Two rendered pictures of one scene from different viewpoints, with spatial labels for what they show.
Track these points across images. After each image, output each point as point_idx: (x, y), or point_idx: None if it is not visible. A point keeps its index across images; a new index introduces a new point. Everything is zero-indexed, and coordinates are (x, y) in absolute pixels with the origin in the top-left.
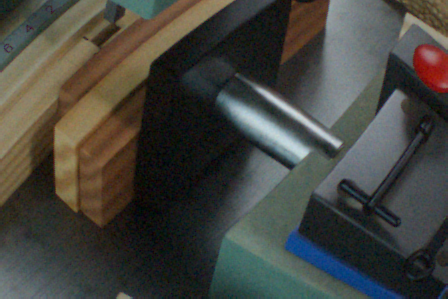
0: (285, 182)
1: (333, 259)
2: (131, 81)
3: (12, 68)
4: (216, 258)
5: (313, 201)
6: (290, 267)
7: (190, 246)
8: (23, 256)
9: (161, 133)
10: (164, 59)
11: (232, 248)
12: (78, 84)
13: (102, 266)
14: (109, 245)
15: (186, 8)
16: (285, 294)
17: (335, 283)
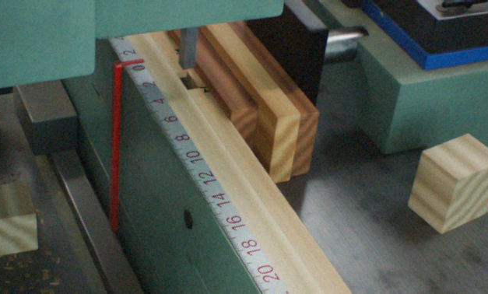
0: (374, 53)
1: (458, 51)
2: (264, 75)
3: (189, 127)
4: (352, 137)
5: (440, 22)
6: (440, 75)
7: (338, 141)
8: (321, 233)
9: (319, 75)
10: (311, 26)
11: (409, 89)
12: (236, 101)
13: (342, 187)
14: (324, 175)
15: (201, 40)
16: (444, 96)
17: (465, 66)
